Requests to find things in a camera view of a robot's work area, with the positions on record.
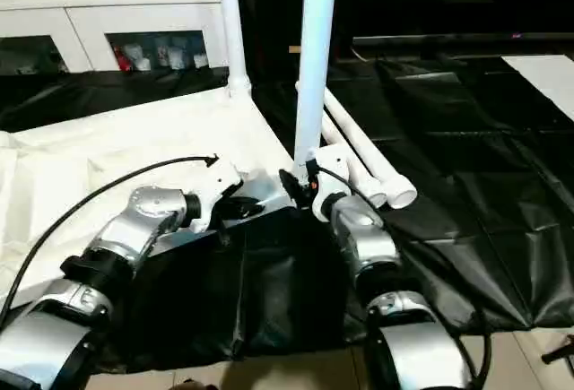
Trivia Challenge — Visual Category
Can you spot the white plastic table leg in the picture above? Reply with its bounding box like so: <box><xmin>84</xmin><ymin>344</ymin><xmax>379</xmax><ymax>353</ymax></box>
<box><xmin>295</xmin><ymin>79</ymin><xmax>388</xmax><ymax>208</ymax></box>
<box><xmin>290</xmin><ymin>0</ymin><xmax>341</xmax><ymax>185</ymax></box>
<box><xmin>322</xmin><ymin>90</ymin><xmax>419</xmax><ymax>211</ymax></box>
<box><xmin>216</xmin><ymin>0</ymin><xmax>252</xmax><ymax>100</ymax></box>

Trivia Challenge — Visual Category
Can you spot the white plastic table top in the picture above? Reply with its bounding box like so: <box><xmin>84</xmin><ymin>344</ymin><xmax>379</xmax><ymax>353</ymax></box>
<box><xmin>0</xmin><ymin>87</ymin><xmax>300</xmax><ymax>310</ymax></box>

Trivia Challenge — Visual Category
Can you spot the black mat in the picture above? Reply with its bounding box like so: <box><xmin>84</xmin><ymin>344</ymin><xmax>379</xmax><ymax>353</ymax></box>
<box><xmin>0</xmin><ymin>56</ymin><xmax>574</xmax><ymax>376</ymax></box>

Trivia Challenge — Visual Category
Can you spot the long black bar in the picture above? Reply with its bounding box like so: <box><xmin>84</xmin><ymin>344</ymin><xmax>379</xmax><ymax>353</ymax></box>
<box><xmin>352</xmin><ymin>32</ymin><xmax>574</xmax><ymax>49</ymax></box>

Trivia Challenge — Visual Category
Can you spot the white cabinet with glass doors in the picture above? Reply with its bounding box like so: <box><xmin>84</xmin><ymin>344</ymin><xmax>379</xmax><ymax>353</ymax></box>
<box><xmin>0</xmin><ymin>0</ymin><xmax>230</xmax><ymax>75</ymax></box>

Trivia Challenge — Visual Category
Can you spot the flat white board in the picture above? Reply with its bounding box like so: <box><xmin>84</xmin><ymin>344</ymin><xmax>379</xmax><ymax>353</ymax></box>
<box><xmin>500</xmin><ymin>53</ymin><xmax>574</xmax><ymax>123</ymax></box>

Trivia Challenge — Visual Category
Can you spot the black stick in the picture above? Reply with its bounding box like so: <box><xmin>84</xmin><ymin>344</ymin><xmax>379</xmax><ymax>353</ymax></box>
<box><xmin>540</xmin><ymin>343</ymin><xmax>574</xmax><ymax>365</ymax></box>

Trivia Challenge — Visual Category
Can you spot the black left wrist camera cable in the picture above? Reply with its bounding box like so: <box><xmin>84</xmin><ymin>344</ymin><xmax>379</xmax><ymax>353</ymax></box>
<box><xmin>0</xmin><ymin>152</ymin><xmax>221</xmax><ymax>319</ymax></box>

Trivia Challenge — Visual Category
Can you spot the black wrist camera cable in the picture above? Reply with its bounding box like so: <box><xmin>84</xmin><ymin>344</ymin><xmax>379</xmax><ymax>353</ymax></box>
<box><xmin>0</xmin><ymin>152</ymin><xmax>221</xmax><ymax>319</ymax></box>
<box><xmin>308</xmin><ymin>160</ymin><xmax>493</xmax><ymax>385</ymax></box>

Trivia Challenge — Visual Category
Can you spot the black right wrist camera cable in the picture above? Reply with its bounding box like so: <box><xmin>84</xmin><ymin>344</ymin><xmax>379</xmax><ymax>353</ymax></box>
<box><xmin>308</xmin><ymin>160</ymin><xmax>493</xmax><ymax>385</ymax></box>

